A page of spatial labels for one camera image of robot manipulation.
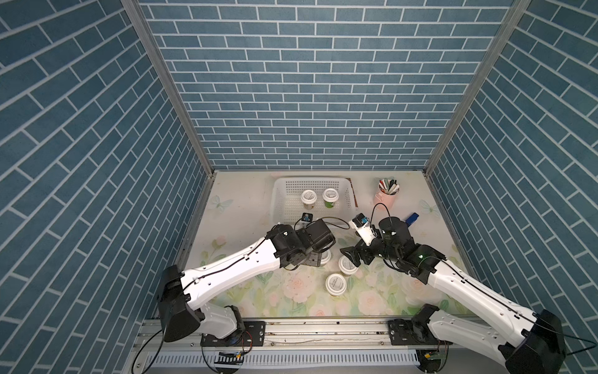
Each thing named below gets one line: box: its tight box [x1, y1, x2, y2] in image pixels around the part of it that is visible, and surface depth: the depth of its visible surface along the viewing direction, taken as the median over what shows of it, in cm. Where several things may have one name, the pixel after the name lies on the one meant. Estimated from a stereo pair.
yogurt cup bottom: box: [325, 272, 348, 297], surface depth 79 cm
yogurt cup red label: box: [300, 189, 318, 211], surface depth 104 cm
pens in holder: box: [378, 177, 401, 195], surface depth 104 cm
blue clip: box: [405, 211, 420, 228], surface depth 103 cm
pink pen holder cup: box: [373, 190, 400, 211], surface depth 101 cm
